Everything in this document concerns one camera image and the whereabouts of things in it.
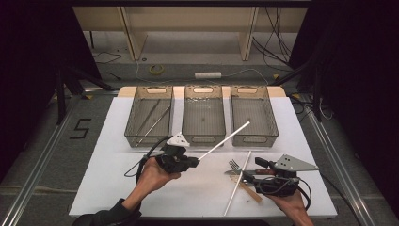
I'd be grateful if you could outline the person's left hand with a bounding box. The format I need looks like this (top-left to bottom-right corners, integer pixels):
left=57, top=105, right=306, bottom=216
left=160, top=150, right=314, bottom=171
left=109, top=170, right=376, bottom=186
left=136, top=157, right=183, bottom=197

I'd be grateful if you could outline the bundle of black cables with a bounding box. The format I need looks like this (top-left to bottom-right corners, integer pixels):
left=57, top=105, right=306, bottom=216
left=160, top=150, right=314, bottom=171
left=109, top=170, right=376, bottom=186
left=252, top=7, right=295, bottom=69

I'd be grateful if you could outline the right hand-held gripper cable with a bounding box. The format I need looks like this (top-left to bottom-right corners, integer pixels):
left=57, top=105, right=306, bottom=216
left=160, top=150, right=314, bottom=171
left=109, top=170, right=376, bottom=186
left=295, top=177, right=313, bottom=212

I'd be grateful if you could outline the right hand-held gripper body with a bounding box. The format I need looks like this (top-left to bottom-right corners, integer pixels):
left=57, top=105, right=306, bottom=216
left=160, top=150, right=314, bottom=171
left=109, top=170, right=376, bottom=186
left=254, top=153, right=320, bottom=198

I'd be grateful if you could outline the white table board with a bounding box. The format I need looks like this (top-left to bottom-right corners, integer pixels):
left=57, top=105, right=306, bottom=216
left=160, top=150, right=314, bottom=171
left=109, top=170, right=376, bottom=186
left=68, top=96, right=339, bottom=219

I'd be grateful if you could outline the light wooden shelf unit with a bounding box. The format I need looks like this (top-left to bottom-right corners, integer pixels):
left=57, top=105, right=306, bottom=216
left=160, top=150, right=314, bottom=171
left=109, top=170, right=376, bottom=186
left=72, top=6, right=309, bottom=62

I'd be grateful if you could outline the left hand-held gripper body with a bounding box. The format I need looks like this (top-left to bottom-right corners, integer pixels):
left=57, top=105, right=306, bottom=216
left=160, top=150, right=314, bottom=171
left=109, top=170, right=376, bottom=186
left=155, top=132, right=191, bottom=174

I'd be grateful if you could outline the person's right hand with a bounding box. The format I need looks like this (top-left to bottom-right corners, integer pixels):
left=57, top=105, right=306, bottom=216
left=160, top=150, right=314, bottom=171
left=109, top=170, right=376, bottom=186
left=269, top=194, right=310, bottom=218

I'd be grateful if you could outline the fork with brown handle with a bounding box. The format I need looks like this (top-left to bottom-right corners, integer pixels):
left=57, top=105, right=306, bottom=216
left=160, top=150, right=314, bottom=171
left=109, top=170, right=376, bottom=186
left=228, top=158, right=245, bottom=173

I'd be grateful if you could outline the left hand-held gripper cable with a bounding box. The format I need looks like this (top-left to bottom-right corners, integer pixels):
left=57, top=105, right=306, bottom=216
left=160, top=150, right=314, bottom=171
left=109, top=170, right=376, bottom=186
left=123, top=135, right=172, bottom=186

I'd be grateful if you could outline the aluminium floor rail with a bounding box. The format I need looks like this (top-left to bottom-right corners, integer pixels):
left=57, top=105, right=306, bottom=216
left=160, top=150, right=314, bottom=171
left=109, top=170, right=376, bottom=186
left=0, top=93, right=83, bottom=226
left=300, top=93, right=377, bottom=226

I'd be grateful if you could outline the thin black floor cable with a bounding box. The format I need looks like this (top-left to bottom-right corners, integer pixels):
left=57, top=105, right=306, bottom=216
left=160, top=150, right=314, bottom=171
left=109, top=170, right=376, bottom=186
left=92, top=51, right=122, bottom=81

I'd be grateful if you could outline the black metal stand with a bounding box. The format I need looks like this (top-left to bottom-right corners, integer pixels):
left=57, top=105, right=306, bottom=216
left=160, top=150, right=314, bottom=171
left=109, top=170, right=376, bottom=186
left=269, top=59, right=324, bottom=122
left=55, top=64, right=116, bottom=126

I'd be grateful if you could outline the black curtain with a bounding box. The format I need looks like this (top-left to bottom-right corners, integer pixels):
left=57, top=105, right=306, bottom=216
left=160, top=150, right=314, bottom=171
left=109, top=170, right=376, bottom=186
left=288, top=0, right=399, bottom=218
left=0, top=0, right=103, bottom=183

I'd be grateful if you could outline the yellow tape roll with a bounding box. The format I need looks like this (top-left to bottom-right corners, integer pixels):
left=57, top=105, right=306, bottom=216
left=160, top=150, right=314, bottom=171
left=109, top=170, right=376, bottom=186
left=148, top=64, right=166, bottom=76

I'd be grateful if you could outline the white power strip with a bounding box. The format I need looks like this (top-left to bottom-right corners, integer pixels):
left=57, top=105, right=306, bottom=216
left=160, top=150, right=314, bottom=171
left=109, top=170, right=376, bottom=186
left=194, top=72, right=223, bottom=80

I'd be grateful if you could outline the grey mesh bin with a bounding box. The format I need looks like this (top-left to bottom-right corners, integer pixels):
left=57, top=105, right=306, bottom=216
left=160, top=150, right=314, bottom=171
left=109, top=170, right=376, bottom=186
left=123, top=85, right=175, bottom=149
left=230, top=84, right=279, bottom=148
left=181, top=84, right=227, bottom=148

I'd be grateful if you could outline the white power cable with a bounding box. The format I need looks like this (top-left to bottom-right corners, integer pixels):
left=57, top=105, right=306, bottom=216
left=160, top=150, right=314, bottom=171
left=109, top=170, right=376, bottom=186
left=135, top=57, right=271, bottom=88

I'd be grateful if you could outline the hand-held gripper cable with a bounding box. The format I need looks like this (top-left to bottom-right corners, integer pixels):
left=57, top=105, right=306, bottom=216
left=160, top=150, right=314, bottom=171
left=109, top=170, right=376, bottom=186
left=123, top=135, right=172, bottom=186
left=295, top=177, right=313, bottom=212

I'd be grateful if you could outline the metal chopstick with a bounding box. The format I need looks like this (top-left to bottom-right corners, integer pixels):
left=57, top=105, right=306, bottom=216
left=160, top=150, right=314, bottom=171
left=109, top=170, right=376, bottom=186
left=136, top=105, right=172, bottom=148
left=132, top=99, right=162, bottom=140

